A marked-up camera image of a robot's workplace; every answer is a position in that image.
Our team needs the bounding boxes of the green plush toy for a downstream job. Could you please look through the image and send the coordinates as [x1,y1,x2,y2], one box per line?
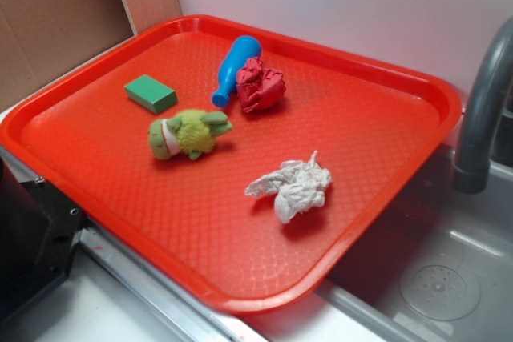
[147,110,232,160]

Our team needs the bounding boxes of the crumpled white paper towel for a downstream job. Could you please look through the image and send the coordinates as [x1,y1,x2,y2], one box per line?
[244,151,333,224]

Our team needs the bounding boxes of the green rectangular block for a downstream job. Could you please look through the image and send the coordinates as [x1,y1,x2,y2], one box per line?
[124,74,178,114]

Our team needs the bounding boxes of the grey sink faucet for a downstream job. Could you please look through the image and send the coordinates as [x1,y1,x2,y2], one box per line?
[450,18,512,194]

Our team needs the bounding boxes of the grey plastic sink basin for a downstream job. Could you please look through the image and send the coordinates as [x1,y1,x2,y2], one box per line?
[318,148,512,341]

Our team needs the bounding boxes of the blue plastic bottle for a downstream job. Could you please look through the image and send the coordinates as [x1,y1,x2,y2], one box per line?
[211,35,262,108]

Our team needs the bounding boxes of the red plastic tray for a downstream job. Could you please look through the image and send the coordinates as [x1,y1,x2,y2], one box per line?
[1,16,462,314]

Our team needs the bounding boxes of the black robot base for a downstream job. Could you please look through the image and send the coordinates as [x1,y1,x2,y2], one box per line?
[1,161,84,326]

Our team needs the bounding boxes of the crumpled red cloth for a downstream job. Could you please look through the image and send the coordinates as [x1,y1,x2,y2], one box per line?
[236,57,286,113]

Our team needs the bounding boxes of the brown cardboard panel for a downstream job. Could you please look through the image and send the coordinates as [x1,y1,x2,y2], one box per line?
[1,0,182,110]

